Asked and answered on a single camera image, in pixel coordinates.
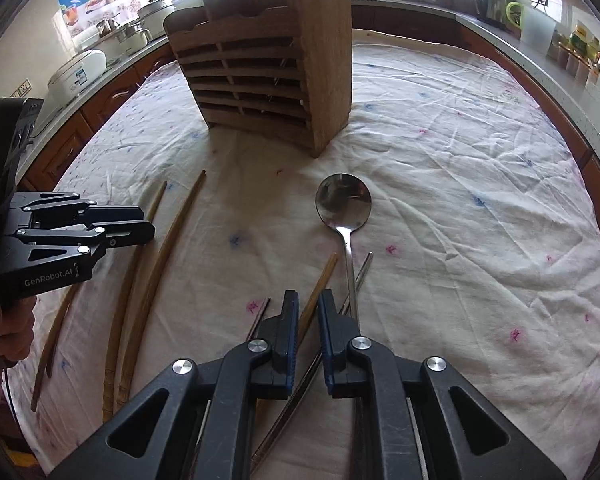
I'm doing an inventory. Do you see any wall power socket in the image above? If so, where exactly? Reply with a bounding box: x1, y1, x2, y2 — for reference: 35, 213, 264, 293
12, 78, 32, 99

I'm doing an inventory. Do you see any person's left hand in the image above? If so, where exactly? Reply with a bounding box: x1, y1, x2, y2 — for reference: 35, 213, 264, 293
0, 296, 38, 363

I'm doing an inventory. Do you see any black electric kettle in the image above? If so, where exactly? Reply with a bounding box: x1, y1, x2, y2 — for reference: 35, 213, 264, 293
476, 0, 507, 28

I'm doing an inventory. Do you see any floral white tablecloth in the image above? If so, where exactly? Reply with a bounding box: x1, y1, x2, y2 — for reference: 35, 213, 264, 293
2, 28, 600, 480

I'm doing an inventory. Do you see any steel long-handled spoon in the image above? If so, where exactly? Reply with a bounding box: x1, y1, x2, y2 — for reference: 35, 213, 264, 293
314, 172, 372, 320

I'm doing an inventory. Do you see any green mug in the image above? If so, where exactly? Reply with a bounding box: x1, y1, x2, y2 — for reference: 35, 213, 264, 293
505, 1, 524, 29

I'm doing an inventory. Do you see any condiment bottles group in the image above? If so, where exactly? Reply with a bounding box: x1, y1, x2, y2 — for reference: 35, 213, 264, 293
547, 21, 600, 86

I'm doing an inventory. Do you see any wooden chopstick pair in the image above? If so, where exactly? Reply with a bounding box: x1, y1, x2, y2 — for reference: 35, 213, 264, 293
101, 180, 168, 424
116, 170, 207, 408

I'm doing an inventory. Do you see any wooden utensil holder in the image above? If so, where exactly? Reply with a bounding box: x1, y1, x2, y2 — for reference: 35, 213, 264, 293
164, 0, 352, 156

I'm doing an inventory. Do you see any white steel pot cooker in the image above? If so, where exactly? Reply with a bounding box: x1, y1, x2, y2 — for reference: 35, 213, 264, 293
137, 0, 175, 39

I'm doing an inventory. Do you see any steel chopstick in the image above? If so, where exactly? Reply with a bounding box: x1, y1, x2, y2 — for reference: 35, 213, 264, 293
250, 252, 374, 474

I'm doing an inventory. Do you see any white rice cooker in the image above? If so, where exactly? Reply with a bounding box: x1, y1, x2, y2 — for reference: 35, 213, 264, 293
47, 49, 107, 107

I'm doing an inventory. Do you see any white plastic pitcher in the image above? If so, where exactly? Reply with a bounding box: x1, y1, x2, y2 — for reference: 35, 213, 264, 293
520, 6, 556, 44

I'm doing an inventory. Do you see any white soy milk maker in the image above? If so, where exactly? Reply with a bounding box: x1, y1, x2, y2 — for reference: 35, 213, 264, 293
116, 23, 152, 56

